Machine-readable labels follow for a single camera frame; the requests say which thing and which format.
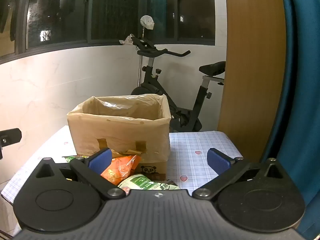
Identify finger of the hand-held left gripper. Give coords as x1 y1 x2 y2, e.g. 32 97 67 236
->
0 128 22 148

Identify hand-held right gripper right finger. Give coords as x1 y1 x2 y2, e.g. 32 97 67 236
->
192 148 286 200

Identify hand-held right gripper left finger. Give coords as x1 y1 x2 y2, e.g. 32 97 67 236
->
36 148 127 201

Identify orange snack packet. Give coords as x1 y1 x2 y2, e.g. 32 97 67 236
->
100 155 142 186

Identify brown cardboard box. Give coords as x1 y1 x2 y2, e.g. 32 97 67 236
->
67 94 172 182

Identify small green snack packet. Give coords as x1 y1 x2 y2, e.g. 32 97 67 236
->
62 155 90 162

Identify checked tablecloth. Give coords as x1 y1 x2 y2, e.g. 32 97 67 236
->
1 125 240 205

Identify green white snack packet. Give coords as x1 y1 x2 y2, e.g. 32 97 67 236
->
117 174 181 191

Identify black exercise bike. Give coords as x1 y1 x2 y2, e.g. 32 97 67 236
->
130 37 226 133

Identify wooden panel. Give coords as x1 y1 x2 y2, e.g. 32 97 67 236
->
217 0 287 162

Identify metal pole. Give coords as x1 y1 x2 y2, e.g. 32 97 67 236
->
137 26 146 88

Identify blue curtain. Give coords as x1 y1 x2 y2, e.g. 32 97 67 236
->
260 0 320 238

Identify crumpled white tissue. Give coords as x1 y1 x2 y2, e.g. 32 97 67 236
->
119 34 135 46

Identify white plastic bag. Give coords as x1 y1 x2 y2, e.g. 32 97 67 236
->
140 15 155 30

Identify dark framed window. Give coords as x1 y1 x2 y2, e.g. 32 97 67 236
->
0 0 216 63

